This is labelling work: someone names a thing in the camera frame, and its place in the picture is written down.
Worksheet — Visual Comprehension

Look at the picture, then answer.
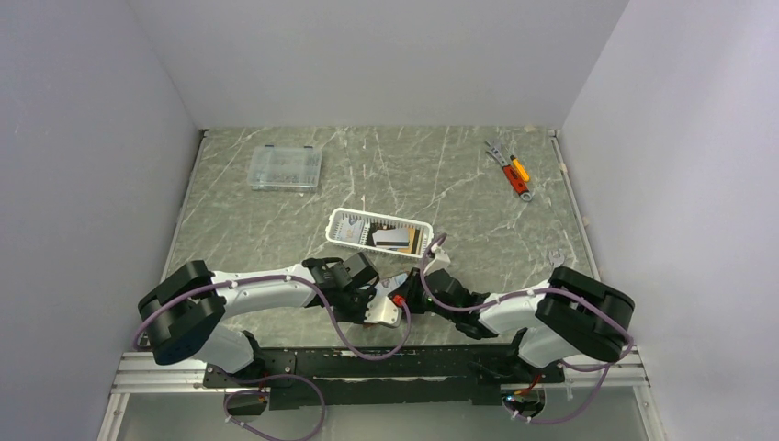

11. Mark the silver open-end wrench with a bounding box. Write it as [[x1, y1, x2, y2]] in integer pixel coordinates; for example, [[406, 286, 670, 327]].
[[548, 250, 566, 267]]

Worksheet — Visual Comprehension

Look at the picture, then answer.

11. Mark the clear plastic organizer box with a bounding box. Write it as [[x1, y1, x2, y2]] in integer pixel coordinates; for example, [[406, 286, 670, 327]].
[[247, 144, 322, 193]]

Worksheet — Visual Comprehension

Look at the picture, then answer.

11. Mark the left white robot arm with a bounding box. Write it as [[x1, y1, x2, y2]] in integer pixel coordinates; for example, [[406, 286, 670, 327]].
[[138, 253, 378, 386]]

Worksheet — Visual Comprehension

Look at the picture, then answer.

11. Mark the gold credit card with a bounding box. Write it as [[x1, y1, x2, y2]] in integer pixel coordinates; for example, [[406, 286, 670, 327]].
[[397, 227, 426, 256]]

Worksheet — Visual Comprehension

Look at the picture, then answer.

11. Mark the yellow handled screwdriver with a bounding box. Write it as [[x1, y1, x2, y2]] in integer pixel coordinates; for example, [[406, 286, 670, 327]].
[[510, 155, 530, 183]]

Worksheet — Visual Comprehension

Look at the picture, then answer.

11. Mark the white plastic basket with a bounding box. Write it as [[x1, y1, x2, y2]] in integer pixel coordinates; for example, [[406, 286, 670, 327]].
[[325, 208, 434, 259]]

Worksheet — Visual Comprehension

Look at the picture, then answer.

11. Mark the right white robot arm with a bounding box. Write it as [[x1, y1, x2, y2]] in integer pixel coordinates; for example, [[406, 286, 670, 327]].
[[390, 266, 636, 381]]

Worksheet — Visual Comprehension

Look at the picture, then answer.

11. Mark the silver VIP card in basket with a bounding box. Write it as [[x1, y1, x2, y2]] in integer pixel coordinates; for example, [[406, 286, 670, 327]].
[[335, 218, 366, 244]]

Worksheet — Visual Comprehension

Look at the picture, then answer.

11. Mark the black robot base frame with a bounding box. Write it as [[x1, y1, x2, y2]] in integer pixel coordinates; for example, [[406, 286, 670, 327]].
[[203, 344, 565, 410]]

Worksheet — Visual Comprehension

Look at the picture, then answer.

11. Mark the red adjustable wrench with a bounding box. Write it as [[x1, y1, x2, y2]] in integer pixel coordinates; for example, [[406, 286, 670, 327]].
[[502, 165, 532, 202]]

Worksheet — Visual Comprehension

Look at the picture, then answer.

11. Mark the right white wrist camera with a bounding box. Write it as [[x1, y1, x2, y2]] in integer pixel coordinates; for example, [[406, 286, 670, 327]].
[[423, 244, 451, 275]]

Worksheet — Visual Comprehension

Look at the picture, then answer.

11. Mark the silver vip card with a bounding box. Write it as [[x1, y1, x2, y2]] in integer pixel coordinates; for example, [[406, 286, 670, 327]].
[[376, 273, 408, 295], [335, 218, 366, 244]]

